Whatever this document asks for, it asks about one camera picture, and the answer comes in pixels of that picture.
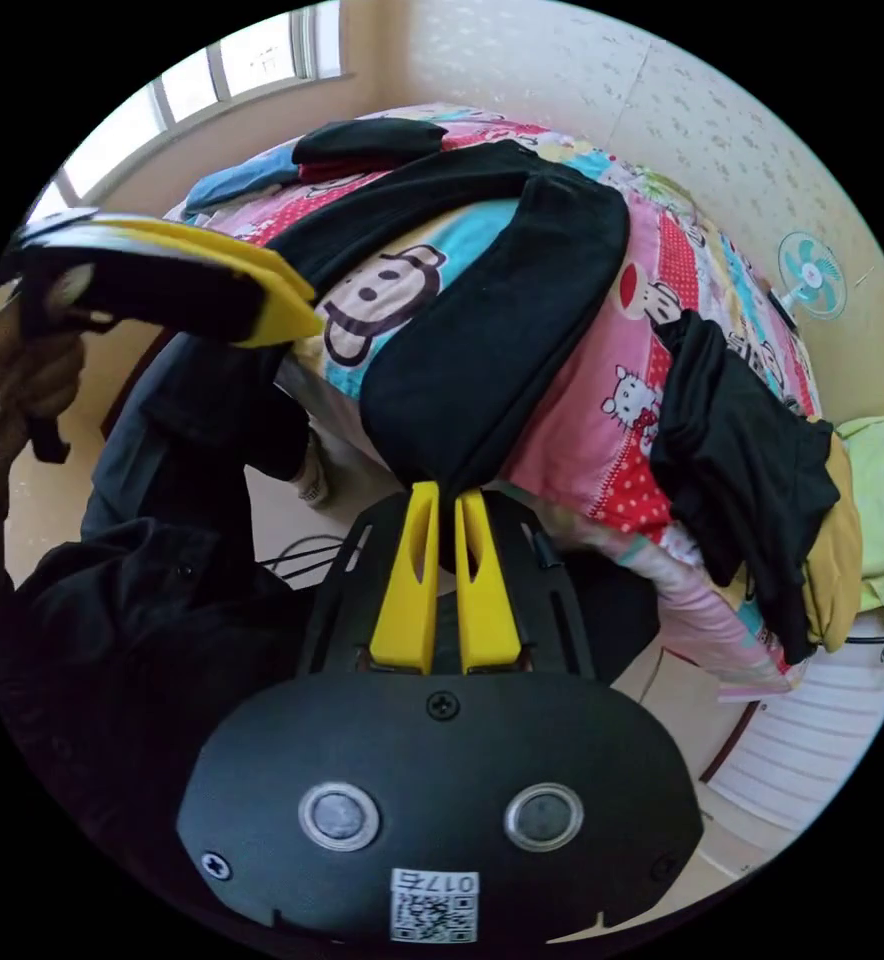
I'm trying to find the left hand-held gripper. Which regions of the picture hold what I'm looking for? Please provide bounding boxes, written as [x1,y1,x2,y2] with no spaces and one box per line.
[12,212,326,349]

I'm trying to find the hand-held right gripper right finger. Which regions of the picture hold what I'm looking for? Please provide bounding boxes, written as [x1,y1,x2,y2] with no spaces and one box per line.
[454,488,524,675]

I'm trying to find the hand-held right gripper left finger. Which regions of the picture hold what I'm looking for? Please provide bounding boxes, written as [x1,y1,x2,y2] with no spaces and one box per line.
[369,481,442,674]

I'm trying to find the black pants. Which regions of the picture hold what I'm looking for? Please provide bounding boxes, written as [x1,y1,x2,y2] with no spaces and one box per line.
[264,138,633,502]

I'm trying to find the person's left hand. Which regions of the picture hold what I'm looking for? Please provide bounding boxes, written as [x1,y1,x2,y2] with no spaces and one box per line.
[0,298,88,519]

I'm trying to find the pile of clothes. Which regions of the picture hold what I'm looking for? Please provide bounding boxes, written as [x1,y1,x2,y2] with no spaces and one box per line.
[183,117,452,213]
[647,308,865,667]

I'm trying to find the bed with cartoon print sheet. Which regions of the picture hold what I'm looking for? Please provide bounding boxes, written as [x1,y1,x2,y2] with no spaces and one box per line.
[162,101,827,704]

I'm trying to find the window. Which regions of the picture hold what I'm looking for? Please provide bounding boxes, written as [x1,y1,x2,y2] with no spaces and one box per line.
[24,0,359,228]

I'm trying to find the person's body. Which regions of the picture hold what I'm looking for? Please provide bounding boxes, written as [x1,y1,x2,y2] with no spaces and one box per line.
[0,328,662,958]

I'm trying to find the teal standing fan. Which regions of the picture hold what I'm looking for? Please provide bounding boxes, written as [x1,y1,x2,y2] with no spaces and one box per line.
[774,230,850,325]

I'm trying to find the black cable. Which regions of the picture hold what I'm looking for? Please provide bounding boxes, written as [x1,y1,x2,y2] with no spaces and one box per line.
[257,533,355,583]

